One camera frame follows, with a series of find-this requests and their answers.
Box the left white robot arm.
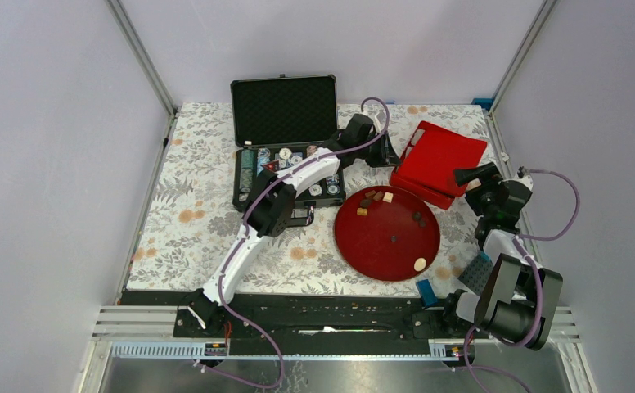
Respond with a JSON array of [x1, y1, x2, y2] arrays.
[[187, 110, 390, 337]]

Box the grey lego baseplate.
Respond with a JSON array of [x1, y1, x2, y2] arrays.
[[458, 251, 493, 296]]

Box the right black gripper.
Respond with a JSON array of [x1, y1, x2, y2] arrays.
[[453, 162, 504, 219]]

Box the black poker chip case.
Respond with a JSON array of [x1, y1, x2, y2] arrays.
[[230, 75, 346, 228]]

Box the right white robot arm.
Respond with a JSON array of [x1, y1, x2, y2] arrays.
[[439, 164, 563, 350]]

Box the blue lego brick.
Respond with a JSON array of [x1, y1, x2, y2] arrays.
[[416, 279, 438, 308]]

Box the red chocolate box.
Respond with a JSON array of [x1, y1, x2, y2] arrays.
[[390, 121, 458, 210]]

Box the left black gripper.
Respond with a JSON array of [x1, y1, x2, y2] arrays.
[[354, 130, 400, 168]]

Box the red square box lid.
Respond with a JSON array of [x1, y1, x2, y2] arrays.
[[397, 124, 488, 197]]

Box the floral tablecloth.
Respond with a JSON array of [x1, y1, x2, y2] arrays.
[[126, 102, 507, 297]]

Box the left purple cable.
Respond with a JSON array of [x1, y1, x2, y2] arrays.
[[193, 97, 391, 390]]

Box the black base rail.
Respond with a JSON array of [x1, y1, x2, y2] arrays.
[[160, 291, 495, 356]]

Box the round red tray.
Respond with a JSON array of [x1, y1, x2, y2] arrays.
[[333, 186, 442, 282]]

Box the white oval chocolate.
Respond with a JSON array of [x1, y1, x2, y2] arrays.
[[413, 258, 427, 272]]

